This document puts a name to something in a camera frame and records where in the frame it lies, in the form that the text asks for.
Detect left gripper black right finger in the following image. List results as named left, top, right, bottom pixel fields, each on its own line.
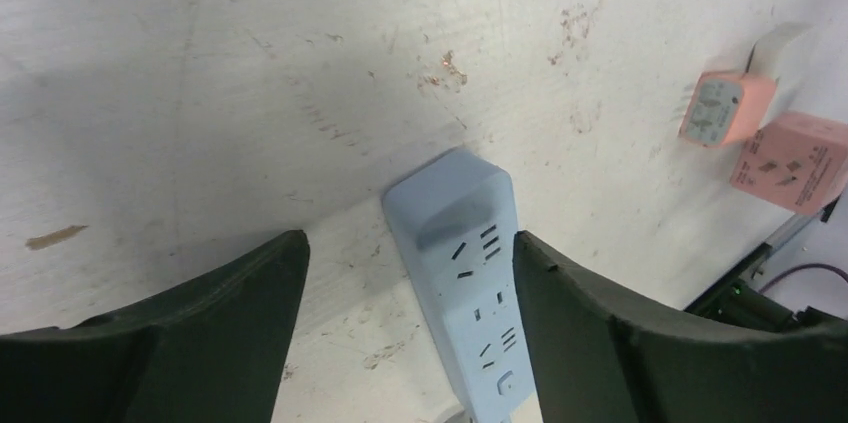
left=513, top=231, right=847, bottom=422

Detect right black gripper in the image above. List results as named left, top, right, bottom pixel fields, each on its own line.
left=685, top=278, right=846, bottom=333

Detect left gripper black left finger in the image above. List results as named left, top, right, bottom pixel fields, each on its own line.
left=1, top=230, right=310, bottom=422

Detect pink cube socket adapter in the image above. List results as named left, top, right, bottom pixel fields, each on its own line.
left=730, top=111, right=847, bottom=216

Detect small pink plug adapter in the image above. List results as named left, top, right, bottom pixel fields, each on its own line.
left=678, top=71, right=777, bottom=148

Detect pink blue power strip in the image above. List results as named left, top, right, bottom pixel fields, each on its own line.
left=382, top=148, right=535, bottom=422

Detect small white flat adapter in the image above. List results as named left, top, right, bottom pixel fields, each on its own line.
left=747, top=22, right=817, bottom=89

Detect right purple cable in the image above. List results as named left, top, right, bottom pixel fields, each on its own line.
left=758, top=262, right=848, bottom=295

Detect aluminium frame rail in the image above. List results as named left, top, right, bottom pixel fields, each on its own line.
left=737, top=210, right=824, bottom=282

